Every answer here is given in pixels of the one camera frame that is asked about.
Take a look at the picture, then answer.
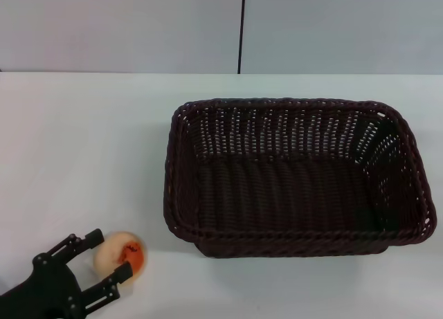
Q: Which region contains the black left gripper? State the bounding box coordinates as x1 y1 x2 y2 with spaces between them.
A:
0 228 134 319

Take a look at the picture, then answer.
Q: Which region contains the black vertical wall divider strip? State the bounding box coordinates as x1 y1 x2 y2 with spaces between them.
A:
237 0 247 75

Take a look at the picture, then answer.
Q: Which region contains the round bun with orange patch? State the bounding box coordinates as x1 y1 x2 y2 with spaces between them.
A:
92 230 151 286

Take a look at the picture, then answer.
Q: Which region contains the dark woven rectangular basket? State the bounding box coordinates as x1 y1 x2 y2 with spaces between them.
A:
161 97 438 261

